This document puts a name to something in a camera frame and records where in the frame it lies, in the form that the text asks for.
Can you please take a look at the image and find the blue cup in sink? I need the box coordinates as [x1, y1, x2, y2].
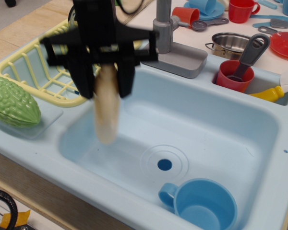
[158, 179, 238, 230]

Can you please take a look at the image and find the red mug upright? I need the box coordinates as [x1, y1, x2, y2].
[228, 0, 261, 23]

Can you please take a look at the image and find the blue plate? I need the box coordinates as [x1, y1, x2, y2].
[183, 0, 225, 21]

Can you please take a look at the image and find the grey measuring spoon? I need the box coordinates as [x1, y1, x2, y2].
[191, 17, 229, 32]

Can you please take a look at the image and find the red plate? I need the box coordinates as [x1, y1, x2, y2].
[270, 32, 288, 58]

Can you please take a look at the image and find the orange tape piece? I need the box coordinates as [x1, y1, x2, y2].
[0, 210, 31, 229]

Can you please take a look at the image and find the teal toy knife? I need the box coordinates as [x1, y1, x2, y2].
[249, 14, 288, 28]

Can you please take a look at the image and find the grey black spatula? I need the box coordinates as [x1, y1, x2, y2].
[231, 34, 270, 80]

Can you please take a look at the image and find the green bitter gourd toy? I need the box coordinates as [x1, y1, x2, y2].
[0, 77, 41, 128]

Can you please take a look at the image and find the red cup lying down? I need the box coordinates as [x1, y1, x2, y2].
[172, 7, 200, 27]

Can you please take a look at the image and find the steel pot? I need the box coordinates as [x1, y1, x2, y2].
[205, 33, 250, 60]

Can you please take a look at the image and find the light blue toy sink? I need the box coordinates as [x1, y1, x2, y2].
[0, 55, 288, 230]

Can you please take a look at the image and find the yellow drying rack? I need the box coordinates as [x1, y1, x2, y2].
[0, 19, 143, 108]

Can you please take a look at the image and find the metal pot lid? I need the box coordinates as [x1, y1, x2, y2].
[68, 6, 78, 28]

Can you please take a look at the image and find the black cable loop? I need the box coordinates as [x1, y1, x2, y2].
[0, 189, 19, 228]

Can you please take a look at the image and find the grey utensil handle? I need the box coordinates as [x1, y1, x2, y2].
[258, 26, 278, 35]

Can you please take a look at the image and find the black wheel top left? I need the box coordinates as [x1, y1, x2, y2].
[5, 0, 16, 8]

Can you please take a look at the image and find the grey toy faucet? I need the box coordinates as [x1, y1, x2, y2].
[143, 0, 208, 79]

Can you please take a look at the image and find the teal utensil top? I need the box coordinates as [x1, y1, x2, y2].
[257, 0, 277, 10]

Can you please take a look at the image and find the red cup in holder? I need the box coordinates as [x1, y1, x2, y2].
[215, 60, 254, 92]

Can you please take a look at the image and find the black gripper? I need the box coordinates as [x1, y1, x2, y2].
[40, 0, 158, 99]

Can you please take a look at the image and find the yellow toy bottle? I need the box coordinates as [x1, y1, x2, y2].
[250, 86, 285, 102]

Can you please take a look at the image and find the cream detergent bottle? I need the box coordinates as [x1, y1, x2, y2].
[94, 64, 120, 144]

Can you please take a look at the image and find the blue cup on plate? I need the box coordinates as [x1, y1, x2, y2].
[189, 0, 216, 15]

